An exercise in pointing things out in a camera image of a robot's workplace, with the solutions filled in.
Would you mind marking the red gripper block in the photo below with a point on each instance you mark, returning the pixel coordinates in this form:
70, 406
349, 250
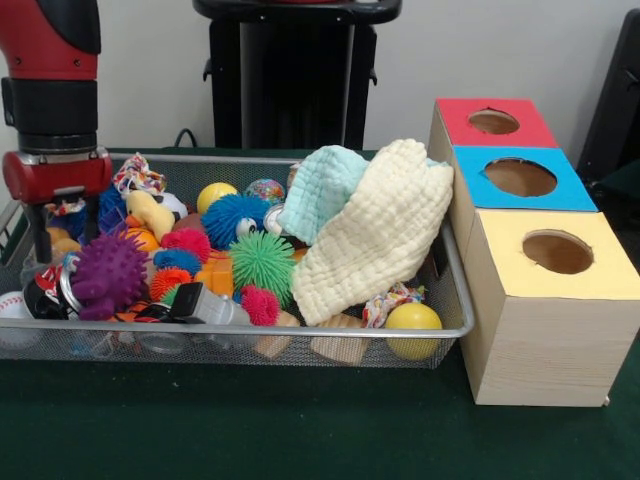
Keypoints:
55, 175

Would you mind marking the clear plastic bottle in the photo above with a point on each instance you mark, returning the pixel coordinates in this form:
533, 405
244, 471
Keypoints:
30, 272

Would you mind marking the light blue waffle cloth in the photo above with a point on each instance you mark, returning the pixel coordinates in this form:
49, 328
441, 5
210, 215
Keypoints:
320, 190

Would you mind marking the cream waffle cloth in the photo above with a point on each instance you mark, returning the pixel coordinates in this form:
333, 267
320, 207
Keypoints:
375, 235

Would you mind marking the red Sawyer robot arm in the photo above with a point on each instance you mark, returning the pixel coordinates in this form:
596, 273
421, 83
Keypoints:
55, 100

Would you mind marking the wooden box with three holes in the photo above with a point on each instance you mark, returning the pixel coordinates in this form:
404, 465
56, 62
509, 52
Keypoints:
550, 350

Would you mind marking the crumpled colourful printed wrapper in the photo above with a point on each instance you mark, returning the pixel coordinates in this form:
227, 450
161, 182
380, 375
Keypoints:
142, 177
67, 206

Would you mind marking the purple spiky rubber toy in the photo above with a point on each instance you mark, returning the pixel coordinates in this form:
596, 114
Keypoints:
110, 275

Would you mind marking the crushed black can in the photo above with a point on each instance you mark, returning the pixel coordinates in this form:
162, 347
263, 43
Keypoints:
45, 297

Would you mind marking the white baseball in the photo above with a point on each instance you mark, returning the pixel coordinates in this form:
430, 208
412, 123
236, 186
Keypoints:
12, 306

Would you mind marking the blue spiky ball with eyes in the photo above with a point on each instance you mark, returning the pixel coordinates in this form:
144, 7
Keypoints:
230, 215

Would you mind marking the plain green spiky ball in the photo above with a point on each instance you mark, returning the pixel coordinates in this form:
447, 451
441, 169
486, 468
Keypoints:
262, 265

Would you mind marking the dark green table cloth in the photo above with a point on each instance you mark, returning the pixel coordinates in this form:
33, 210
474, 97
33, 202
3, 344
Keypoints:
250, 425

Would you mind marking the large yellow ball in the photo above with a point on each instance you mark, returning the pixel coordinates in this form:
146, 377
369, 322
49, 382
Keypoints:
414, 330

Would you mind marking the neighbouring green covered table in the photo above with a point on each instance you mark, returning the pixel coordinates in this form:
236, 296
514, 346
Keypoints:
625, 200

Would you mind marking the black chair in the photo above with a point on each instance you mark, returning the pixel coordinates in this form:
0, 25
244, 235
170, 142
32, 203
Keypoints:
620, 100

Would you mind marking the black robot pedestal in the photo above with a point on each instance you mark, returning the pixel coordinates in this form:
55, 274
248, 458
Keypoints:
280, 75

